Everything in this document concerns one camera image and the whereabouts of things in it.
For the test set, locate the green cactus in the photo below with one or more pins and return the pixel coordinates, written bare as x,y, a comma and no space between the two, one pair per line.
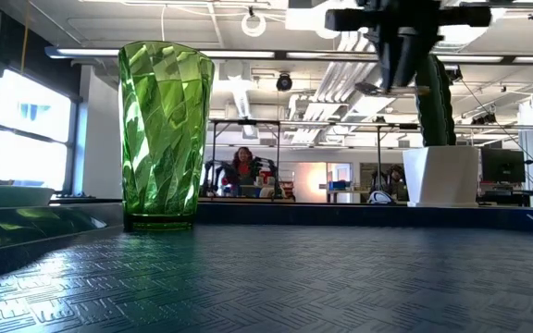
437,115

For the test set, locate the white hexagonal plant pot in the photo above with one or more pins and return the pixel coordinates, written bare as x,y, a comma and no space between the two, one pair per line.
440,178

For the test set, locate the long ceiling light strip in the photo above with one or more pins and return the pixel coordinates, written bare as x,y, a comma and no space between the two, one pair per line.
239,54

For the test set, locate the black computer monitor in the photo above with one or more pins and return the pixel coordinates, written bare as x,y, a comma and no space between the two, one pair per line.
502,165

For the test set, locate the green faceted plastic cup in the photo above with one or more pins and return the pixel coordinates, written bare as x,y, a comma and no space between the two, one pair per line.
164,134

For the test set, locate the mint green plate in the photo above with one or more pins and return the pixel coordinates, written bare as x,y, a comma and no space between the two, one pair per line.
7,196

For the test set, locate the black hanging ceiling camera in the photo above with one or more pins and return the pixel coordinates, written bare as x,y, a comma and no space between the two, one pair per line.
284,82

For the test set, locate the person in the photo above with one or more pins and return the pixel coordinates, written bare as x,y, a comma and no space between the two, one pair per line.
396,180
243,168

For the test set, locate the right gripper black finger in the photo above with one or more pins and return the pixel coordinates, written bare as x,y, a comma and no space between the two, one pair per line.
390,65
417,60

